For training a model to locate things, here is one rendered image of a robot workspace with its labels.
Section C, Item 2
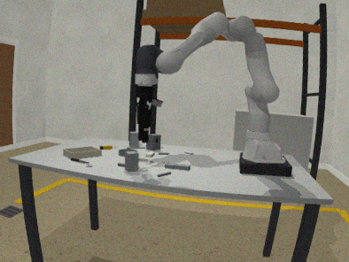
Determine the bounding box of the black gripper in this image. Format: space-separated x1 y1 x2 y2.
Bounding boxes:
136 86 153 143

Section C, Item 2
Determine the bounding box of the beige rectangular tray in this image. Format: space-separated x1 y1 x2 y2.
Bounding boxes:
63 146 102 158

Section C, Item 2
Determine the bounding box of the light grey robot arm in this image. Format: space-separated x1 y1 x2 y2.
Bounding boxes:
135 12 286 164

